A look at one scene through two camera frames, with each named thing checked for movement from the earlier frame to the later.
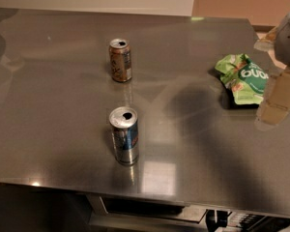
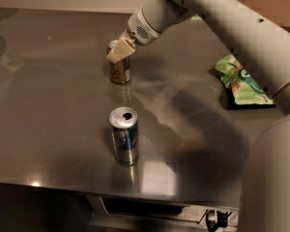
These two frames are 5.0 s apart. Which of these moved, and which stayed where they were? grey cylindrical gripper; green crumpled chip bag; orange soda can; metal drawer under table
Moved: grey cylindrical gripper
Stayed: metal drawer under table; orange soda can; green crumpled chip bag
